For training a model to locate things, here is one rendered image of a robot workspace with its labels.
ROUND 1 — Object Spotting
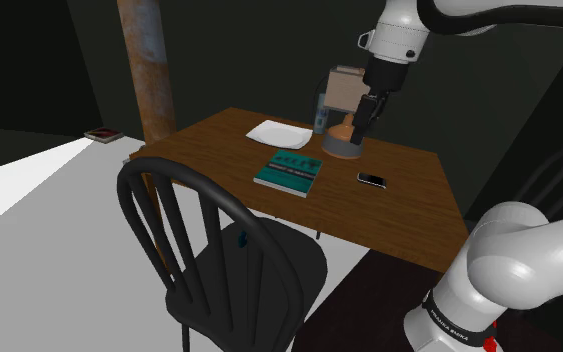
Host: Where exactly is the black phone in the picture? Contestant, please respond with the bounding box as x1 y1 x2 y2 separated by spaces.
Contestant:
356 171 388 190

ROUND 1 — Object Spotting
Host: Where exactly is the orange and grey vase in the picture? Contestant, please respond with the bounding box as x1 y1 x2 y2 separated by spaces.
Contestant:
321 112 365 160

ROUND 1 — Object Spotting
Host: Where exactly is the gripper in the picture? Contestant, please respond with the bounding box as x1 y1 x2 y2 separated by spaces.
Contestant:
349 54 410 146

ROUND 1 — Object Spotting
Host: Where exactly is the white square plate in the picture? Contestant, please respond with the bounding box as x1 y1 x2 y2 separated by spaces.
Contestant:
245 119 314 151

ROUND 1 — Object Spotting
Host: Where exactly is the blue bottle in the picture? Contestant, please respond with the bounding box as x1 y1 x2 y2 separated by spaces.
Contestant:
313 93 330 136

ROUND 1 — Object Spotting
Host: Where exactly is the rusty metal pillar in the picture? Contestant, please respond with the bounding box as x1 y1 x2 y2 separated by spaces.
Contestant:
116 0 179 145

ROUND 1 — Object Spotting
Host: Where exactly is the brown wooden table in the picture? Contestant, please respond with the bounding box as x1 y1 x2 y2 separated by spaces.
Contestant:
128 107 471 274

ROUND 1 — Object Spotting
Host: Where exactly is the teal book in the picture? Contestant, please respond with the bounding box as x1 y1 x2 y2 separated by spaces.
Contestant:
253 149 324 199

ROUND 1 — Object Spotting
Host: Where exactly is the tan box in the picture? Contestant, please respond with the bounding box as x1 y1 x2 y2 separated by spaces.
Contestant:
323 65 371 114

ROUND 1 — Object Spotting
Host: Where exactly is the red flat book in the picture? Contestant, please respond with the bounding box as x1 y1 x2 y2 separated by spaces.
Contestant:
84 127 125 145

